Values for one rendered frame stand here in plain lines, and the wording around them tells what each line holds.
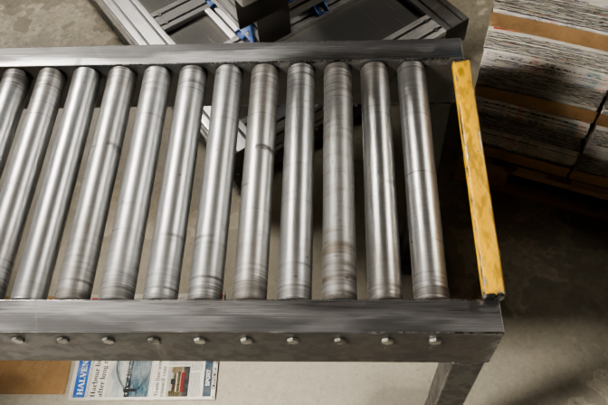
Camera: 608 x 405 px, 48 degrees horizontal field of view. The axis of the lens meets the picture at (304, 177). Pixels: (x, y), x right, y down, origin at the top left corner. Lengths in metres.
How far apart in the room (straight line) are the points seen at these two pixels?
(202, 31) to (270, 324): 1.36
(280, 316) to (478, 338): 0.27
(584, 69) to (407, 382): 0.84
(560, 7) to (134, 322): 1.04
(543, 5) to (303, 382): 1.03
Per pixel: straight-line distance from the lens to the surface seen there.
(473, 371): 1.11
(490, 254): 0.99
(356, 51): 1.23
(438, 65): 1.24
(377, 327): 0.95
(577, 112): 1.74
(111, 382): 1.85
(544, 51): 1.62
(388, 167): 1.08
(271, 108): 1.16
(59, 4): 2.74
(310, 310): 0.96
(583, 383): 1.86
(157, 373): 1.82
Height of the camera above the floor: 1.68
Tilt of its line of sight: 56 degrees down
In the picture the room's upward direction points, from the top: 5 degrees counter-clockwise
